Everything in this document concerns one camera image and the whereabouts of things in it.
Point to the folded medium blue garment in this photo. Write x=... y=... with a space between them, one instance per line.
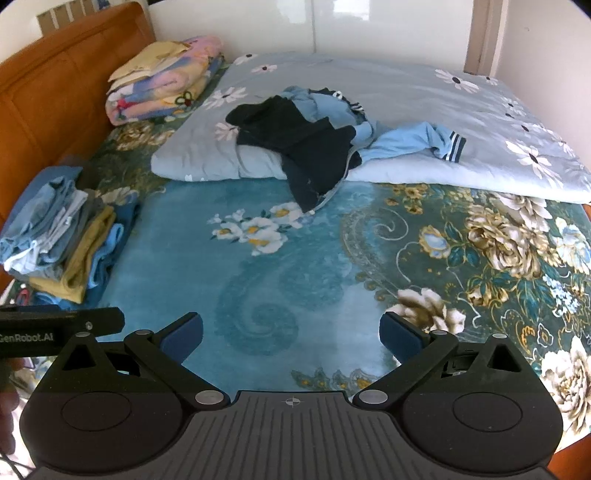
x=41 y=177

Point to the grey floral pillow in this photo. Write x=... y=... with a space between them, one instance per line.
x=392 y=83

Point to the folded grey garment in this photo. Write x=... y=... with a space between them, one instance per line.
x=90 y=207

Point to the cardboard box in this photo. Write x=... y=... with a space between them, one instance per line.
x=57 y=18

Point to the navy and light blue jacket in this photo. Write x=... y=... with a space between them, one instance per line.
x=295 y=134

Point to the folded dark blue fleece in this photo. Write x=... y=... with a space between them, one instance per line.
x=127 y=217

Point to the white glossy wardrobe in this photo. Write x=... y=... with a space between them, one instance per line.
x=277 y=23

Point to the folded pale blue garment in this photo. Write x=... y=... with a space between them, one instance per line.
x=41 y=221

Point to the wooden headboard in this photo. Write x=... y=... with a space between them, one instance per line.
x=46 y=92

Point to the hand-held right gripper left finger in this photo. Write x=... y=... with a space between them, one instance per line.
x=184 y=339

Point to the folded light blue fleece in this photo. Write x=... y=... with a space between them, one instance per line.
x=108 y=251

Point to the pale yellow folded cloth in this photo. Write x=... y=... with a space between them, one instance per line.
x=143 y=60

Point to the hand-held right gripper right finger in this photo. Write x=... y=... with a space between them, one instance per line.
x=397 y=339

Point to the light blue hoodie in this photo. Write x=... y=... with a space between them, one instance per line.
x=406 y=141

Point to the teal floral bed blanket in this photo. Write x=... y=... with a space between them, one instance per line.
x=207 y=277

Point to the folded colourful floral blanket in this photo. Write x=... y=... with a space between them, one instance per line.
x=152 y=92

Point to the door frame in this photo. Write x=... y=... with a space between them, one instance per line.
x=480 y=37

